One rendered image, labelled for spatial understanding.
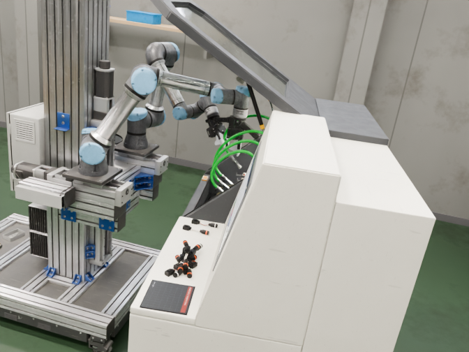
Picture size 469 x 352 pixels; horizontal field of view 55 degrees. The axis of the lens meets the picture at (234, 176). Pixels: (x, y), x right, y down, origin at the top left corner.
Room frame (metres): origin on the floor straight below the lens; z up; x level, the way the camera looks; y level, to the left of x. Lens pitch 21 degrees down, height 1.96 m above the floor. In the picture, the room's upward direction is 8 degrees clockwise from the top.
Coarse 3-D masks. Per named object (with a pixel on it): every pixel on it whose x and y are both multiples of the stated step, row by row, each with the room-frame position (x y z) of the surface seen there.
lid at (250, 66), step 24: (168, 0) 2.07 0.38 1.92; (192, 24) 1.94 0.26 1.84; (216, 24) 2.54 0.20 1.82; (216, 48) 1.88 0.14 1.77; (240, 48) 2.41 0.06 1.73; (240, 72) 1.87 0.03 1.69; (264, 72) 2.27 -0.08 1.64; (264, 96) 1.87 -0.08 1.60; (288, 96) 2.02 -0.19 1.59; (312, 96) 2.57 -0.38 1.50
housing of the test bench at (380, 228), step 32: (352, 128) 1.95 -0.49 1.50; (352, 160) 1.58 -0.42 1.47; (384, 160) 1.63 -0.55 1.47; (352, 192) 1.26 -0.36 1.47; (384, 192) 1.29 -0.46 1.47; (416, 192) 1.33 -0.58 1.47; (352, 224) 1.16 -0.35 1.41; (384, 224) 1.16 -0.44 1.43; (416, 224) 1.15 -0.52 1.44; (352, 256) 1.16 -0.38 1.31; (384, 256) 1.16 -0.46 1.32; (416, 256) 1.15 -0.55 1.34; (320, 288) 1.17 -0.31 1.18; (352, 288) 1.16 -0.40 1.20; (384, 288) 1.15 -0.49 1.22; (320, 320) 1.17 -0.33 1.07; (352, 320) 1.16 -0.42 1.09; (384, 320) 1.15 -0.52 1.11
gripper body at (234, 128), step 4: (232, 116) 2.26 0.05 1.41; (232, 120) 2.23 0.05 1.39; (236, 120) 2.23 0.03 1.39; (240, 120) 2.21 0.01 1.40; (244, 120) 2.22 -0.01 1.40; (232, 124) 2.23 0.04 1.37; (236, 124) 2.23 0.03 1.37; (228, 128) 2.22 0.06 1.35; (232, 128) 2.23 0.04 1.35; (236, 128) 2.23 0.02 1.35; (240, 128) 2.23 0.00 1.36; (228, 132) 2.22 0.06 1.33; (232, 132) 2.21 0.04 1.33; (236, 132) 2.21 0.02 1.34; (228, 136) 2.21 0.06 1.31
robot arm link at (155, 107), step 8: (168, 48) 2.67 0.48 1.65; (176, 48) 2.73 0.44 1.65; (168, 56) 2.66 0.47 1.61; (176, 56) 2.72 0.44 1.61; (168, 64) 2.69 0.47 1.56; (160, 88) 2.71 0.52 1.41; (152, 96) 2.72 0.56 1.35; (160, 96) 2.72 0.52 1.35; (152, 104) 2.72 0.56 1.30; (160, 104) 2.73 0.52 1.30; (152, 112) 2.71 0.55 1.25; (160, 112) 2.73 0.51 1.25; (160, 120) 2.75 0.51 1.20
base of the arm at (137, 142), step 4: (128, 132) 2.61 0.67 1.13; (128, 136) 2.60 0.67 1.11; (132, 136) 2.59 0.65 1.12; (136, 136) 2.59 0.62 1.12; (140, 136) 2.61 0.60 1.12; (144, 136) 2.63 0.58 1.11; (124, 140) 2.63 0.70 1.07; (128, 140) 2.59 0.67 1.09; (132, 140) 2.59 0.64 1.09; (136, 140) 2.59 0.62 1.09; (140, 140) 2.60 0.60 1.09; (144, 140) 2.62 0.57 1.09; (124, 144) 2.60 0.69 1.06; (128, 144) 2.58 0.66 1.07; (132, 144) 2.58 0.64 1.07; (136, 144) 2.58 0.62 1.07; (140, 144) 2.60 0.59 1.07; (144, 144) 2.62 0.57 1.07; (128, 148) 2.58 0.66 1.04; (132, 148) 2.58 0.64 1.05; (136, 148) 2.58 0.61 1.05; (140, 148) 2.59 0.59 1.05; (144, 148) 2.61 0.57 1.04
